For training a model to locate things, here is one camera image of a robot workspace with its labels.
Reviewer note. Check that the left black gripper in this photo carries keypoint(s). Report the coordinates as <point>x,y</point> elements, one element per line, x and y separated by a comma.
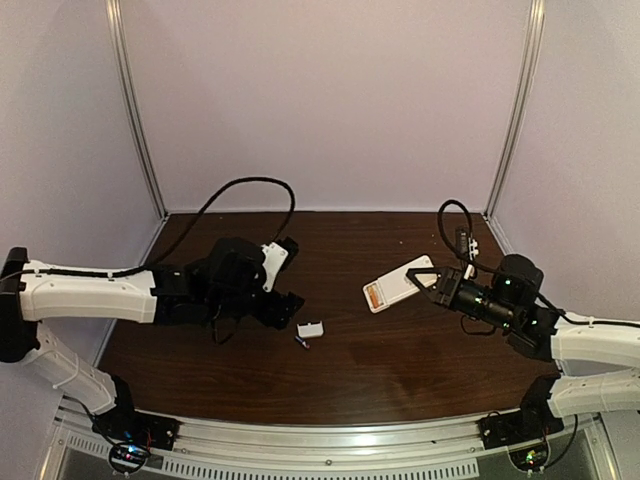
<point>279,310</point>

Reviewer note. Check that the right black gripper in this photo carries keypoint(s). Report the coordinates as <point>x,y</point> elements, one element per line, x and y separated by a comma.
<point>445,288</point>

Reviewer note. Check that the purple AAA battery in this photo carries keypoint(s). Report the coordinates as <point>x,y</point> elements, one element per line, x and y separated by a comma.
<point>302,342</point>

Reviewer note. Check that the white remote control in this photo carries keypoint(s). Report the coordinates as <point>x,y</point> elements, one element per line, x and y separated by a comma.
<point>393,287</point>

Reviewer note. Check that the white battery cover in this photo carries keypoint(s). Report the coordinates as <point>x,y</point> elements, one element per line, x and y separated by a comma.
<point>310,330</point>

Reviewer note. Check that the orange AAA battery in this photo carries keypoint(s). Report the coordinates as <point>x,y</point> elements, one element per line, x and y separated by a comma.
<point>375,299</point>

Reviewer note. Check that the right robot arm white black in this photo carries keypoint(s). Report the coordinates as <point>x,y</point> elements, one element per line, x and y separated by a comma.
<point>598,358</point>

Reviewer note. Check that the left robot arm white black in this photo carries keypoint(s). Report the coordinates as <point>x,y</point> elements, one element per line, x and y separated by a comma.
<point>236,280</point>

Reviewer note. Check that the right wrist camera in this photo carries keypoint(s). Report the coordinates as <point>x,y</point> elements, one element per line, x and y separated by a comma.
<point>465,243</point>

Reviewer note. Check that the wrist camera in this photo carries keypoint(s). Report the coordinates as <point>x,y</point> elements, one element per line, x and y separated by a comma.
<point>465,243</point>
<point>277,257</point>

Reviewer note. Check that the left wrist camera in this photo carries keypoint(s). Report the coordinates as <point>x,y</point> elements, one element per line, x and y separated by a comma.
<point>277,257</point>

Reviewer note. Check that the front aluminium rail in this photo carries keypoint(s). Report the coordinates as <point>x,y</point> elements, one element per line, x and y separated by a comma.
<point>439,449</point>

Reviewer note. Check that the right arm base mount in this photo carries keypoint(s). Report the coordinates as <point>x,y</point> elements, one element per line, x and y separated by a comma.
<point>526,430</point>

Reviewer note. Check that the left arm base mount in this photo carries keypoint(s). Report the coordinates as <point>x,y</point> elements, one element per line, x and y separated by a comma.
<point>132,434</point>

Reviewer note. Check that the right aluminium corner post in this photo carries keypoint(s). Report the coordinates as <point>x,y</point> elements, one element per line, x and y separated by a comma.
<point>529,62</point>

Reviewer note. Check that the aluminium corner post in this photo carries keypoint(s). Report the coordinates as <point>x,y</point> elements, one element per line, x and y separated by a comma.
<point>133,114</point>
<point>529,62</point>

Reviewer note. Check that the left aluminium corner post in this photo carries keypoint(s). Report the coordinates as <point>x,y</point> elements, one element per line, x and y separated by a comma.
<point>133,114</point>

